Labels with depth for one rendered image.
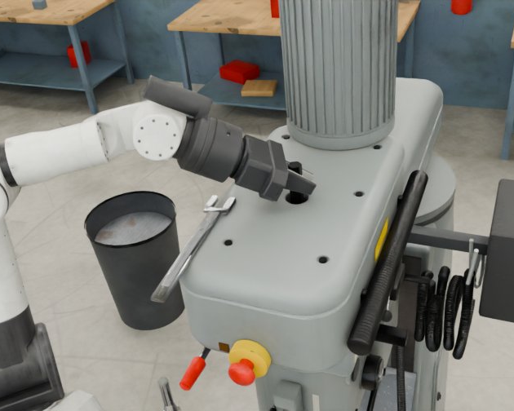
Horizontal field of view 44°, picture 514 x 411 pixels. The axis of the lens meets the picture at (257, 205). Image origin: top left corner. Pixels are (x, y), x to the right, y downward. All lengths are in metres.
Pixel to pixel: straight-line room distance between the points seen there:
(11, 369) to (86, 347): 2.55
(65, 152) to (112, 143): 0.08
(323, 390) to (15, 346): 0.52
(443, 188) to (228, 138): 0.83
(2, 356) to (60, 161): 0.31
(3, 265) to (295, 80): 0.56
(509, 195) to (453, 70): 4.14
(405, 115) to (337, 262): 0.71
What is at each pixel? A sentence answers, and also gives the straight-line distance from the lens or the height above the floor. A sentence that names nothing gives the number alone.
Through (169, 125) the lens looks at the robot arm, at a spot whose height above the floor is 2.07.
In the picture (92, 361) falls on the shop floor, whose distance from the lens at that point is 3.51.
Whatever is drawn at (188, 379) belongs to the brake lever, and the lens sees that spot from 1.00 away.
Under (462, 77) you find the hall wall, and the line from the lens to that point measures 5.45.
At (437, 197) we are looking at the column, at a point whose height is 1.56.
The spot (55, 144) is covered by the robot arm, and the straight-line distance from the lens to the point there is 0.93.
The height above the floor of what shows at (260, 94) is 0.26.
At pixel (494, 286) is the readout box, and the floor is 1.60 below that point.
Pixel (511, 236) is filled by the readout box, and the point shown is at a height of 1.72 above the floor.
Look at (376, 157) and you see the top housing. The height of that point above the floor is 1.89.
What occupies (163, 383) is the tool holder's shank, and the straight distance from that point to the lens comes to 1.51.
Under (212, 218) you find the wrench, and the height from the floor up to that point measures 1.90.
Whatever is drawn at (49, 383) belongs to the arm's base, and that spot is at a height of 1.69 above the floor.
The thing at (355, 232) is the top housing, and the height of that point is 1.89.
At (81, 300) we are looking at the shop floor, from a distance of 3.88.
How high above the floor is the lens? 2.46
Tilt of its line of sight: 35 degrees down
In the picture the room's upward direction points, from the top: 6 degrees counter-clockwise
